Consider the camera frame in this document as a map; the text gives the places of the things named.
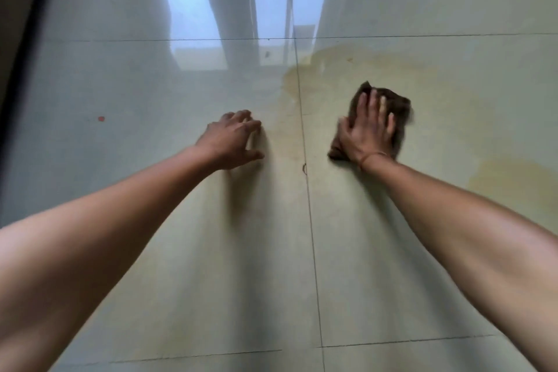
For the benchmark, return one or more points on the person's right hand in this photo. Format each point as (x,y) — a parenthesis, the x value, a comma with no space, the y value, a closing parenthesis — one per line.
(365,136)

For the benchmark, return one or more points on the person's left hand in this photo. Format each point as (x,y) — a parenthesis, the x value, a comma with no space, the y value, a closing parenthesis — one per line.
(226,140)

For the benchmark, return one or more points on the person's right middle finger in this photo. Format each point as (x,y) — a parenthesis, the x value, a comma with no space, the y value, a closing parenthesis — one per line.
(373,103)

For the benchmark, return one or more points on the person's right thumb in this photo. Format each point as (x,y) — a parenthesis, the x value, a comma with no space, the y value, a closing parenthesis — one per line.
(343,129)

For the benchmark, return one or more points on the person's right little finger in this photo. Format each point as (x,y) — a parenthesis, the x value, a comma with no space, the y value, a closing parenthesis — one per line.
(390,124)

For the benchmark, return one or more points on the person's left thumb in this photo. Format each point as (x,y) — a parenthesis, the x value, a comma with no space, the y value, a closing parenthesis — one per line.
(252,156)

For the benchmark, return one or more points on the brown cleaning cloth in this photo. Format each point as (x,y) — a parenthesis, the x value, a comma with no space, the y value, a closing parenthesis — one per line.
(394,108)

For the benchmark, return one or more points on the person's left forearm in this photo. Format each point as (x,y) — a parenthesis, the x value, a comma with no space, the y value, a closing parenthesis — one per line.
(87,249)

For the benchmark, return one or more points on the person's right forearm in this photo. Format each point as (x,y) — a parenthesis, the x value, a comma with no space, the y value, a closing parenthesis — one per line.
(475,249)

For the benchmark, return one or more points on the dark door frame strip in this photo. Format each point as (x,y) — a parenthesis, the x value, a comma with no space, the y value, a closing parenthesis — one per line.
(26,36)

